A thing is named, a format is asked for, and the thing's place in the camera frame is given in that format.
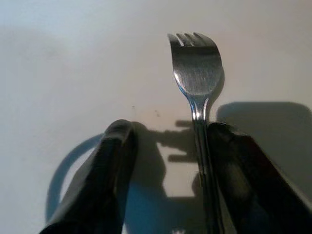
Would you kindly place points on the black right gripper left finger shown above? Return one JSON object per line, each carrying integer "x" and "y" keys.
{"x": 97, "y": 180}

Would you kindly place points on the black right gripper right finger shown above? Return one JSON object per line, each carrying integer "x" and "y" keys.
{"x": 253, "y": 185}

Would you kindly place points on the silver metal fork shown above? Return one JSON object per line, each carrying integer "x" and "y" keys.
{"x": 195, "y": 73}

